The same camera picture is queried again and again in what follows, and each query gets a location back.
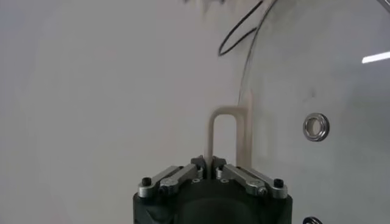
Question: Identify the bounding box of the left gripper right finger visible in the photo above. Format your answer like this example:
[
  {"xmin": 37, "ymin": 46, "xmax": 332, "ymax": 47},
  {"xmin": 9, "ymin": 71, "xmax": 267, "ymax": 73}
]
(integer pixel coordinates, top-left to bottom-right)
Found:
[{"xmin": 212, "ymin": 155, "xmax": 289, "ymax": 200}]

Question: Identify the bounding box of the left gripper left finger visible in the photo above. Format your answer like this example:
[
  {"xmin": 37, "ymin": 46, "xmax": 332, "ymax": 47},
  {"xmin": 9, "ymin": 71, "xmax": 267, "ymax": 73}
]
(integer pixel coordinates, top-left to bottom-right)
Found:
[{"xmin": 137, "ymin": 155, "xmax": 205, "ymax": 198}]

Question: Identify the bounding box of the glass pot lid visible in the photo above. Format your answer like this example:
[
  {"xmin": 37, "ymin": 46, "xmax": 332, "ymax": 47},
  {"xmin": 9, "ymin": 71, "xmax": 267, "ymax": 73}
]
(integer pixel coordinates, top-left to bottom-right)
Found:
[{"xmin": 208, "ymin": 0, "xmax": 390, "ymax": 224}]

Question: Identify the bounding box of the black cooker power cable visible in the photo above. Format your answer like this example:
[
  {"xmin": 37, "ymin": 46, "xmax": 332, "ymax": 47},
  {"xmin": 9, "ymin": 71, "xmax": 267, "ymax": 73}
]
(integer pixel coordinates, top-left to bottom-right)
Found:
[{"xmin": 218, "ymin": 0, "xmax": 265, "ymax": 57}]

